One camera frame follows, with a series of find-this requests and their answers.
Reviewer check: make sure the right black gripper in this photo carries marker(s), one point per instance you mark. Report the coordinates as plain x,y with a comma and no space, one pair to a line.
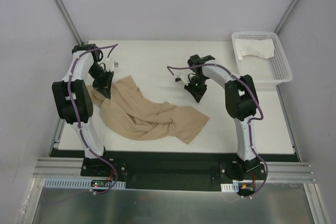
196,90

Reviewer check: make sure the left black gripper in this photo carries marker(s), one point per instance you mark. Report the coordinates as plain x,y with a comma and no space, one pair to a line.
102,85

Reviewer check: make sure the beige t shirt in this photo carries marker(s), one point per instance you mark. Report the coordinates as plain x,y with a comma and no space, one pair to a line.
128,113

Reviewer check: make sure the white plastic basket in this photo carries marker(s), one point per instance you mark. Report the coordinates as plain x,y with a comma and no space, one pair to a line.
266,73

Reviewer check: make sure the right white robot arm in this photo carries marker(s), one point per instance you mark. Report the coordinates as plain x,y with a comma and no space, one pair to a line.
241,103

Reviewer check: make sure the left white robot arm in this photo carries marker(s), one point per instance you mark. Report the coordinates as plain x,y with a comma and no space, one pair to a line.
73,100

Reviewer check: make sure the rolled white t shirt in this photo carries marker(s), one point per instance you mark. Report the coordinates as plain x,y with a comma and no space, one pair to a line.
263,49

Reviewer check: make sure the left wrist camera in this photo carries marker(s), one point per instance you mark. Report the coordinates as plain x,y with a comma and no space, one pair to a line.
111,65

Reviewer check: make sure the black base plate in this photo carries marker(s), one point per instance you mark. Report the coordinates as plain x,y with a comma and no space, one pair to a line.
175,171

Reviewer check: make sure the right white cable duct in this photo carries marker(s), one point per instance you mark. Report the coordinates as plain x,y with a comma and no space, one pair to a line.
230,188

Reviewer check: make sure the aluminium front rail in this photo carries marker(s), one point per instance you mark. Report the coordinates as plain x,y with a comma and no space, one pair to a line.
278,172

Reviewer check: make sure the left aluminium frame post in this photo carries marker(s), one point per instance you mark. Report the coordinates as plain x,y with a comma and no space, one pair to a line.
69,22

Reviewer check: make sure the aluminium frame post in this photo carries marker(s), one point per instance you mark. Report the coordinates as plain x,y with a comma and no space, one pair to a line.
286,16
69,22

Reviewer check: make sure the right aluminium frame post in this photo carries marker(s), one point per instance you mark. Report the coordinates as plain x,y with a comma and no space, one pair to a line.
286,16

